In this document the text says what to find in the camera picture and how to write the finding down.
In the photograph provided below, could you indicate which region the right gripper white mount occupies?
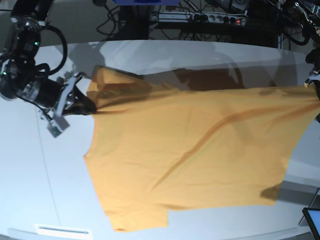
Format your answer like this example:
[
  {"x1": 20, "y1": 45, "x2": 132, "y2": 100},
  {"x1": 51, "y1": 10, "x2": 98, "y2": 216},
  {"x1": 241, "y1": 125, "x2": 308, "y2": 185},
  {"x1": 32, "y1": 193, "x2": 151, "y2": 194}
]
[{"x1": 52, "y1": 72, "x2": 97, "y2": 119}]

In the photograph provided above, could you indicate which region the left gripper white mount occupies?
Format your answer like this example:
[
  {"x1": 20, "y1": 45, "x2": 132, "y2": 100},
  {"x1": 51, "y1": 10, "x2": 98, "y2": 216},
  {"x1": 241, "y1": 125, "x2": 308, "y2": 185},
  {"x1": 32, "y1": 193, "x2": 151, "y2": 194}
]
[{"x1": 304, "y1": 66, "x2": 320, "y2": 100}]

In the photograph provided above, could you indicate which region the orange yellow T-shirt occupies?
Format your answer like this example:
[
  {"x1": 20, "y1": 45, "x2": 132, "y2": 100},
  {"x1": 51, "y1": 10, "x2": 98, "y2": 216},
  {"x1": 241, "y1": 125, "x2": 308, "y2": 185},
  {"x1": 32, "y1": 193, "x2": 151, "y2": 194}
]
[{"x1": 84, "y1": 67, "x2": 320, "y2": 232}]

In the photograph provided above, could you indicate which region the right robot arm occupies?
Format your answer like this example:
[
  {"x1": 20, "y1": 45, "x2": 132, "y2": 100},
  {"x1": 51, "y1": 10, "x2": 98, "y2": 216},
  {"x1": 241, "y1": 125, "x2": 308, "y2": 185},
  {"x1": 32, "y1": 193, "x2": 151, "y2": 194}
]
[{"x1": 0, "y1": 0, "x2": 97, "y2": 123}]

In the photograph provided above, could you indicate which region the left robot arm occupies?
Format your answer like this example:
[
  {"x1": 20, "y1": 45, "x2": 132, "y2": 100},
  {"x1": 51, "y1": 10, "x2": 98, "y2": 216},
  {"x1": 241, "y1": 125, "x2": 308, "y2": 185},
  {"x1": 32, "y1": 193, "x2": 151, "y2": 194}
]
[{"x1": 268, "y1": 0, "x2": 320, "y2": 96}]

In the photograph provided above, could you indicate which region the white power strip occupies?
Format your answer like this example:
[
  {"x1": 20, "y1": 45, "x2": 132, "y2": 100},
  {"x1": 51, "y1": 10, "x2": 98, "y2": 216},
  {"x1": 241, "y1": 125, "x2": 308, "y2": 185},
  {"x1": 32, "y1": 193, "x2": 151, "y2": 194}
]
[{"x1": 150, "y1": 11, "x2": 248, "y2": 26}]

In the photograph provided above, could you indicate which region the tablet with blue screen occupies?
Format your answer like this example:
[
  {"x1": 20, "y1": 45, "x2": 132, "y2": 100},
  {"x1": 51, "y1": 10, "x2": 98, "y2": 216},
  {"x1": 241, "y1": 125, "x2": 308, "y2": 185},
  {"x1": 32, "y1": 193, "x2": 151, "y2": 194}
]
[{"x1": 302, "y1": 207, "x2": 320, "y2": 240}]

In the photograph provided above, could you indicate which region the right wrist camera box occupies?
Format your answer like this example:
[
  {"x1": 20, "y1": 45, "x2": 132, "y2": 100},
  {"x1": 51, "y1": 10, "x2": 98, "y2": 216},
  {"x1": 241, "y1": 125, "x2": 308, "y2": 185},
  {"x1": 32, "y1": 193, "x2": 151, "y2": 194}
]
[{"x1": 47, "y1": 116, "x2": 70, "y2": 138}]

